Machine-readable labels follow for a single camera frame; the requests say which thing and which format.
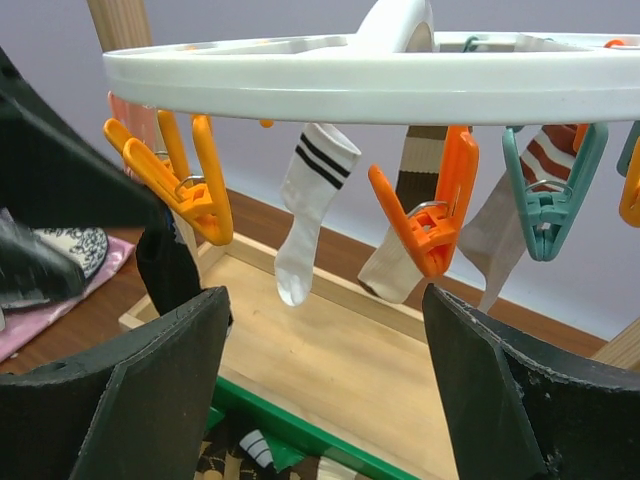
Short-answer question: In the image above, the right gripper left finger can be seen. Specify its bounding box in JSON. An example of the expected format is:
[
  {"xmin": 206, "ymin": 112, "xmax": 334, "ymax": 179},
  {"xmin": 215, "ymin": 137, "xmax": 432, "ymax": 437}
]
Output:
[{"xmin": 1, "ymin": 287, "xmax": 231, "ymax": 479}]

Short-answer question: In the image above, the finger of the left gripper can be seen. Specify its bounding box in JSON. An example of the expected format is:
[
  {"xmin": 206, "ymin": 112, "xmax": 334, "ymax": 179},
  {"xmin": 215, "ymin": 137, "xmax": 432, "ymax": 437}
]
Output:
[
  {"xmin": 1, "ymin": 53, "xmax": 160, "ymax": 229},
  {"xmin": 1, "ymin": 215, "xmax": 86, "ymax": 310}
]

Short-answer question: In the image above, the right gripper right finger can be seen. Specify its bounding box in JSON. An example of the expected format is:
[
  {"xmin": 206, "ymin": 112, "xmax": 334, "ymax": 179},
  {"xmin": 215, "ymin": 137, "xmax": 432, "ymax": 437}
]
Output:
[{"xmin": 422, "ymin": 285, "xmax": 639, "ymax": 479}]

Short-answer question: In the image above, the black blue sports sock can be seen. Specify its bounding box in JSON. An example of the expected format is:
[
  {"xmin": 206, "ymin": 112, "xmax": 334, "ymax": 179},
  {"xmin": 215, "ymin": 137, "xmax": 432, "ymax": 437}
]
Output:
[{"xmin": 136, "ymin": 200, "xmax": 234, "ymax": 342}]

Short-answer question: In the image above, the green plastic bin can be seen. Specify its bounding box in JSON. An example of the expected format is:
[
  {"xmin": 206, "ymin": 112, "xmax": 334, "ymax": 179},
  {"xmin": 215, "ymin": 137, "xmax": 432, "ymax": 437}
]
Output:
[{"xmin": 206, "ymin": 377, "xmax": 414, "ymax": 480}]

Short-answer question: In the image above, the wooden hanger rack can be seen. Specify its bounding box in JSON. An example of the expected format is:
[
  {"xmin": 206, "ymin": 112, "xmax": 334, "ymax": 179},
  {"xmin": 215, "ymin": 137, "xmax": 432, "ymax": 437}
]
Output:
[{"xmin": 85, "ymin": 0, "xmax": 640, "ymax": 480}]

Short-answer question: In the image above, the beige tan sock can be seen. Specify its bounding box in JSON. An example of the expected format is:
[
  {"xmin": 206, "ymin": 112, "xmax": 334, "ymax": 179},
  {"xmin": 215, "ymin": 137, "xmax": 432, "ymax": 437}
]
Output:
[{"xmin": 357, "ymin": 125, "xmax": 448, "ymax": 304}]

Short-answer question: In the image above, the white black banded sock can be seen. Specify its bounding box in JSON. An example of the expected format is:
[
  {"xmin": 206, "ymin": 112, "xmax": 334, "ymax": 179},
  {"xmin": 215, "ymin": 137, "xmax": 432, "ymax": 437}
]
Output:
[{"xmin": 274, "ymin": 123, "xmax": 361, "ymax": 307}]

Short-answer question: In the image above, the white round clip hanger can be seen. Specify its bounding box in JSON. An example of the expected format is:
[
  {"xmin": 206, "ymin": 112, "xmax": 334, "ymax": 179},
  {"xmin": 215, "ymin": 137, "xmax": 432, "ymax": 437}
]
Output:
[{"xmin": 104, "ymin": 1, "xmax": 639, "ymax": 277}]

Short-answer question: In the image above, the pink cloth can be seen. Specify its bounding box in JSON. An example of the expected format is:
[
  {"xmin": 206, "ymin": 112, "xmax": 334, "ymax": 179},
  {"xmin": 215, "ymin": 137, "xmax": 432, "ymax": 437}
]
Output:
[{"xmin": 0, "ymin": 234, "xmax": 137, "ymax": 364}]

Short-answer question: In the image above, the blue patterned plate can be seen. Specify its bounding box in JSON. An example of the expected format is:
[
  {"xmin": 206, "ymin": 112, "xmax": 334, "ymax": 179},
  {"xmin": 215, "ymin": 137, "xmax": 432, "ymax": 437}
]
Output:
[{"xmin": 34, "ymin": 228, "xmax": 109, "ymax": 281}]

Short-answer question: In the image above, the brown argyle sock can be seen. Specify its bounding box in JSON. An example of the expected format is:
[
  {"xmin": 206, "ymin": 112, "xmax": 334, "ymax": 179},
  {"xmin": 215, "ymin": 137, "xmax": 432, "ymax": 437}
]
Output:
[{"xmin": 194, "ymin": 427, "xmax": 361, "ymax": 480}]

